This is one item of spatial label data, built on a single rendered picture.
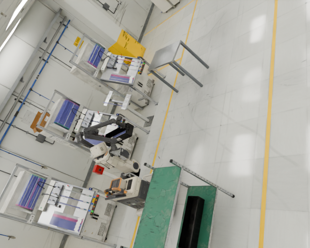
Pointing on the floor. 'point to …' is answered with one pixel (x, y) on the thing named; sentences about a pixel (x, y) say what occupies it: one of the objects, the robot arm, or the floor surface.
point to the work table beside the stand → (167, 57)
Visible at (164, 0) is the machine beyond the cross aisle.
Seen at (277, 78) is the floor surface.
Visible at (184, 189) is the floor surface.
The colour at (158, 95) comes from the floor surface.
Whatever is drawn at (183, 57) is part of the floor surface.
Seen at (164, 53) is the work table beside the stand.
